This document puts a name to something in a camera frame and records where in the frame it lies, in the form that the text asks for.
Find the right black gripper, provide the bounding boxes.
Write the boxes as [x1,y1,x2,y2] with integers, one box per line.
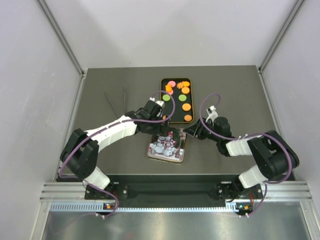
[184,117,221,143]

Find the gold tin lid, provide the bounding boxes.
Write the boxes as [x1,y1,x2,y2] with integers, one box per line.
[147,127,187,154]

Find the metal tongs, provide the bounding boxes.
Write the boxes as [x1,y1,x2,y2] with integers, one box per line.
[103,86,127,119]

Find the gold cookie tin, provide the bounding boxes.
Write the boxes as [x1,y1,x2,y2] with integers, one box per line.
[147,149,185,164]

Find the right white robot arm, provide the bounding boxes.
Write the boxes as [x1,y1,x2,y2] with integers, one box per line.
[183,106,300,202]

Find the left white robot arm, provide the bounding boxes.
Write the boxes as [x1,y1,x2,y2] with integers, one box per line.
[58,97,171,199]

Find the orange cookie bottom right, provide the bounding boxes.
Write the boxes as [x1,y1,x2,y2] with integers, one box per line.
[183,114,193,122]

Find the orange cookie middle right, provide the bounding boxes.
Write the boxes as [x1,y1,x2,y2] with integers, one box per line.
[182,103,192,112]

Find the green cookie left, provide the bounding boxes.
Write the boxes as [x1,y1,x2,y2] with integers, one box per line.
[162,94,171,102]

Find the green cookie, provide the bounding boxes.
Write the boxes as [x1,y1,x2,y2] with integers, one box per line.
[178,94,187,102]
[162,94,171,102]

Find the green cookie right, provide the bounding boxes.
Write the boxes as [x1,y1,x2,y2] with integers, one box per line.
[178,94,187,102]

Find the black cookie tray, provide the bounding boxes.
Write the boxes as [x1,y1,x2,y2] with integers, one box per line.
[160,77,195,124]

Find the orange cookie upper left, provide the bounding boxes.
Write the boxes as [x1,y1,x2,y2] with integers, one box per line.
[165,84,172,92]

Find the orange cookie upper right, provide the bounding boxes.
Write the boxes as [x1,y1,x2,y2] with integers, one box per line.
[181,87,190,95]

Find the pink cookie top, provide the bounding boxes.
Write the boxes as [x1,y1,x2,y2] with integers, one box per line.
[168,80,176,88]

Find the orange flower cookie top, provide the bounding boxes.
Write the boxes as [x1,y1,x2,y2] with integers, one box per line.
[176,82,184,89]

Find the orange ridged cookie top right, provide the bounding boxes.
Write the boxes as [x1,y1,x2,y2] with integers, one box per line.
[181,81,190,88]

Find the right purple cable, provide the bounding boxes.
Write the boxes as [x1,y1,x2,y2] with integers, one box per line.
[199,92,293,217]

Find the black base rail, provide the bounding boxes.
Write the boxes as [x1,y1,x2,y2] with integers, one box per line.
[84,181,262,202]

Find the slotted cable duct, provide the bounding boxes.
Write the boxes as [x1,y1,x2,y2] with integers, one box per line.
[49,202,249,213]

